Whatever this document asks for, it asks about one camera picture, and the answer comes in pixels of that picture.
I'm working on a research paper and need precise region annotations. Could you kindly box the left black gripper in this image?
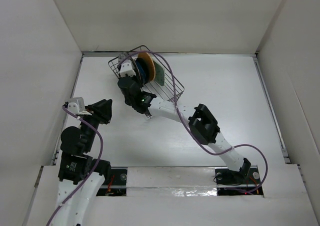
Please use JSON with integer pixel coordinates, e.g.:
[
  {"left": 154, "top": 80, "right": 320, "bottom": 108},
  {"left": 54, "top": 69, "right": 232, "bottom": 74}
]
[{"left": 80, "top": 98, "right": 112, "bottom": 151}]

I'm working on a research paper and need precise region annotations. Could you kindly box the cream tree pattern plate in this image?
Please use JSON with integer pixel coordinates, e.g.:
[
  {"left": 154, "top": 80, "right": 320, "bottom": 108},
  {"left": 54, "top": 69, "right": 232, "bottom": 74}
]
[{"left": 133, "top": 61, "right": 143, "bottom": 87}]

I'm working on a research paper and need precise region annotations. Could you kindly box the glossy black round plate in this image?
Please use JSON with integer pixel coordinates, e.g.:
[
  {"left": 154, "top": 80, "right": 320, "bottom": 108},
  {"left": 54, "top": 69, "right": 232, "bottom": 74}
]
[{"left": 138, "top": 57, "right": 150, "bottom": 84}]

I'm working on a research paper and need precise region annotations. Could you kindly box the light green rectangular plate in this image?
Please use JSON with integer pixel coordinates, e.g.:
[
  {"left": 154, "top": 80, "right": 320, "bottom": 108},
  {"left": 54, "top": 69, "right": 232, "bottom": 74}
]
[{"left": 153, "top": 61, "right": 165, "bottom": 86}]

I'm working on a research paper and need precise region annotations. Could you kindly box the round woven bamboo plate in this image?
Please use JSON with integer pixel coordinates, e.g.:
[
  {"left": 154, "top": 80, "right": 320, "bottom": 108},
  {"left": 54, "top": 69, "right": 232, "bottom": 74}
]
[{"left": 138, "top": 52, "right": 156, "bottom": 82}]

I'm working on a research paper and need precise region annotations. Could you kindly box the dark blue leaf plate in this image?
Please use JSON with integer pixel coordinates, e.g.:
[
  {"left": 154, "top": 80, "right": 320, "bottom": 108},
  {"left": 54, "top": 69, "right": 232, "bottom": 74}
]
[{"left": 135, "top": 58, "right": 147, "bottom": 85}]

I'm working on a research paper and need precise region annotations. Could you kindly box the blue floral round plate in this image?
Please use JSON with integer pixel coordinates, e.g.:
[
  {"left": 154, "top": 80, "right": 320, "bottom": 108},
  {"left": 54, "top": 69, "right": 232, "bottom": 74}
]
[{"left": 117, "top": 52, "right": 129, "bottom": 70}]

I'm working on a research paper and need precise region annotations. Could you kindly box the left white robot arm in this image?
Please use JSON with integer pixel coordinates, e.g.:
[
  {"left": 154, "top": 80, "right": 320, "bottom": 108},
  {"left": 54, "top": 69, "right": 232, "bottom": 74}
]
[{"left": 47, "top": 97, "right": 113, "bottom": 226}]

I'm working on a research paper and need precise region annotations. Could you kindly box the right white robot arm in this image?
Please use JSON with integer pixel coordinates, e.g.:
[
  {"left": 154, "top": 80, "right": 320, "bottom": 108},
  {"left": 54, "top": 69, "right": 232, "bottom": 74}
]
[{"left": 117, "top": 76, "right": 251, "bottom": 186}]

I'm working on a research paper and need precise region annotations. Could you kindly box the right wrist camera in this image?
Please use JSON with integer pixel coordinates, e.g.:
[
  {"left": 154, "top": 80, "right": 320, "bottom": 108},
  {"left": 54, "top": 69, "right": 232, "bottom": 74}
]
[{"left": 119, "top": 60, "right": 136, "bottom": 78}]

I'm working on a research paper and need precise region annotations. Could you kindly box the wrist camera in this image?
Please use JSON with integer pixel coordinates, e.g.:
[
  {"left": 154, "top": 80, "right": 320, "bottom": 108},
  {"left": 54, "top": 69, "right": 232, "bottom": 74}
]
[
  {"left": 64, "top": 97, "right": 86, "bottom": 115},
  {"left": 119, "top": 60, "right": 136, "bottom": 78}
]

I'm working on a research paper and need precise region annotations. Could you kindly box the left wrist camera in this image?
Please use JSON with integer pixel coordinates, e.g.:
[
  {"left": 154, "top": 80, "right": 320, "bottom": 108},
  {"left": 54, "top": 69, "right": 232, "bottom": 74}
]
[{"left": 64, "top": 97, "right": 86, "bottom": 115}]

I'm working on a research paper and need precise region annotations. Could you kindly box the grey wire dish rack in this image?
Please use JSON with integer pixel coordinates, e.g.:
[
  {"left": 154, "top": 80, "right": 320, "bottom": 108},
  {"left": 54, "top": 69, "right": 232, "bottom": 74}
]
[{"left": 108, "top": 45, "right": 185, "bottom": 117}]

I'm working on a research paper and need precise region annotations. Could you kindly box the silver taped front rail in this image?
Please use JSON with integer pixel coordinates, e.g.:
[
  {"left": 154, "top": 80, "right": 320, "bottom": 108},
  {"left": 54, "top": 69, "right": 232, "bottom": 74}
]
[{"left": 97, "top": 167, "right": 264, "bottom": 197}]

